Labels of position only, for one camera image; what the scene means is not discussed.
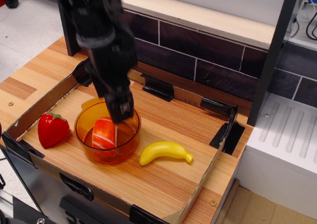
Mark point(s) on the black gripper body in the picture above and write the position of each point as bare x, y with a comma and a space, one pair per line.
112, 55

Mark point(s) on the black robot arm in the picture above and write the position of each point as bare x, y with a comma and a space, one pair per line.
100, 30

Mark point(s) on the black caster wheel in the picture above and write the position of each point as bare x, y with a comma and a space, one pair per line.
11, 3

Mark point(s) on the orange transparent plastic pot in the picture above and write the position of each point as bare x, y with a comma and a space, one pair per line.
127, 133

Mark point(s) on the dark shelf frame with tiles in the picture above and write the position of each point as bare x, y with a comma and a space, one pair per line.
175, 42

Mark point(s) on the white toy sink drainboard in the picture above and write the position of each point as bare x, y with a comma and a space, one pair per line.
280, 158

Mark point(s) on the cardboard fence with black tape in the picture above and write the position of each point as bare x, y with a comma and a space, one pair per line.
170, 189

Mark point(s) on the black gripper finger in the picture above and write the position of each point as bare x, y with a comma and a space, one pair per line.
120, 104

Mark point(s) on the salmon sushi toy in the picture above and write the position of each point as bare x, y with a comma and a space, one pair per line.
104, 134

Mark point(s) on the red toy strawberry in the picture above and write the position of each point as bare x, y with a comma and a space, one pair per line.
52, 128

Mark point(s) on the yellow toy banana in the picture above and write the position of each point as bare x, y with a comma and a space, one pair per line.
164, 149

